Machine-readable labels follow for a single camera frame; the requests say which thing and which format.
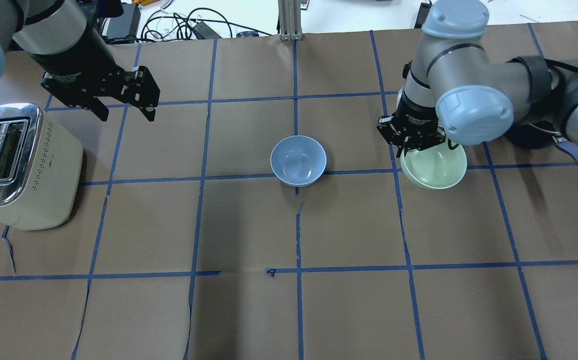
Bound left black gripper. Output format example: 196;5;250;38
29;25;160;122

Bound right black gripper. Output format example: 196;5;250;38
377;89;447;158

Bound green bowl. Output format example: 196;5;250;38
401;141;468;191

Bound blue bowl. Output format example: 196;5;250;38
270;135;328;188

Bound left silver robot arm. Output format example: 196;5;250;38
0;0;160;122

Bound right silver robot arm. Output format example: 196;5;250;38
376;0;578;158

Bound black power brick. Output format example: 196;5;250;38
102;3;140;44

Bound dark blue saucepan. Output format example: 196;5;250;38
504;121;578;165

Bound cream toaster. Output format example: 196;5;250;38
0;103;84;231

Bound black power adapter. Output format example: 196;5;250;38
414;1;433;29

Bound black cable bundle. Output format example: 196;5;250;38
141;7;274;42

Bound aluminium frame post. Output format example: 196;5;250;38
278;0;303;41

